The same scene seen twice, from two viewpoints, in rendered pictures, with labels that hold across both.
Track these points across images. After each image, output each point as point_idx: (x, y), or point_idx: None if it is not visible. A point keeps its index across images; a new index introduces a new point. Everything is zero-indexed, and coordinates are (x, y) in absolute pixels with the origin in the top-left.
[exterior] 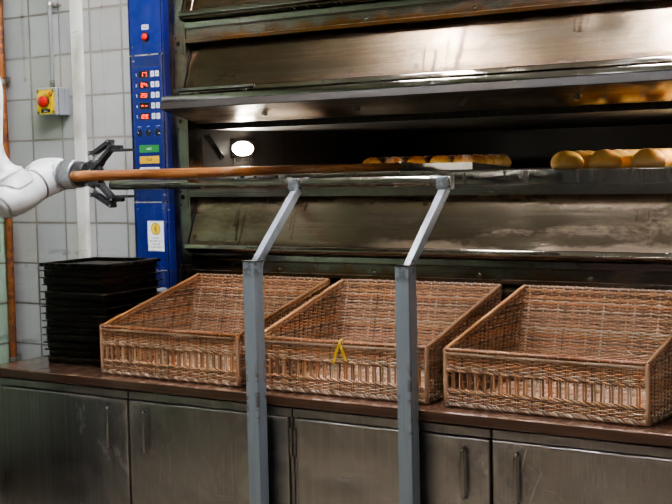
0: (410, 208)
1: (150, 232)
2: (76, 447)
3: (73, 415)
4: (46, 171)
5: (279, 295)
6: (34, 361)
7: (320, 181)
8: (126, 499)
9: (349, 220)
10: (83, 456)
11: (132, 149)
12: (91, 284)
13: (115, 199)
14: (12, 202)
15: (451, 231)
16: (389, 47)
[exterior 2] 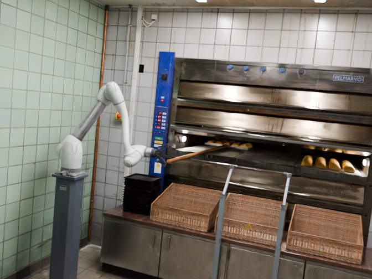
0: (255, 172)
1: (155, 166)
2: (138, 244)
3: (138, 233)
4: (141, 151)
5: (205, 195)
6: (117, 210)
7: (242, 167)
8: (157, 264)
9: (232, 173)
10: (140, 248)
11: (176, 148)
12: (144, 187)
13: (167, 164)
14: (133, 163)
15: (270, 182)
16: (255, 120)
